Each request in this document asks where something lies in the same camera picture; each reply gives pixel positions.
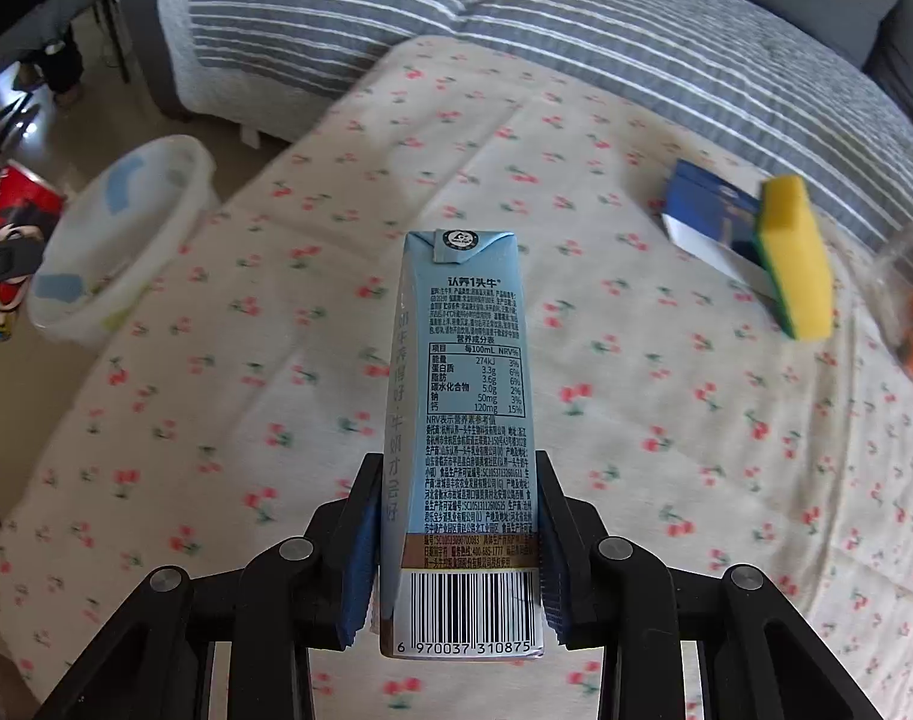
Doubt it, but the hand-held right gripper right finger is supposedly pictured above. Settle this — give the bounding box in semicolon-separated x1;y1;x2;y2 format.
533;450;885;720

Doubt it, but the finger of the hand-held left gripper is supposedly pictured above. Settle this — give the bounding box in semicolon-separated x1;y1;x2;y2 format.
0;238;44;287

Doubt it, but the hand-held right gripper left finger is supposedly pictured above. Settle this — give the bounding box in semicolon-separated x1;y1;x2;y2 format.
32;452;386;720

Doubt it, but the red drink can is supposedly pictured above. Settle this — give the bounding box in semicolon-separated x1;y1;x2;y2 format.
0;161;69;344

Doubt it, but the white plastic trash bin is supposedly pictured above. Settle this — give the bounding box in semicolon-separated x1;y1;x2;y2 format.
25;135;221;350

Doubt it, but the blue and white milk carton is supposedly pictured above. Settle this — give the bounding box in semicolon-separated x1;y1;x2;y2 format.
379;229;551;661

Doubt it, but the yellow and green sponge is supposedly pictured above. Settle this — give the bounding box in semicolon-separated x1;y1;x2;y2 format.
749;174;836;342

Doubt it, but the blue and white cardboard box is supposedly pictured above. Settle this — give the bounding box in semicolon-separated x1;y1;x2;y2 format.
660;160;776;301

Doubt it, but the glass teapot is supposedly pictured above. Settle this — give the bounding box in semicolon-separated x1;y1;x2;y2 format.
865;217;913;391

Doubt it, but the blue striped quilt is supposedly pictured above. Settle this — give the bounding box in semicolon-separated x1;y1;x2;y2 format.
137;0;913;256

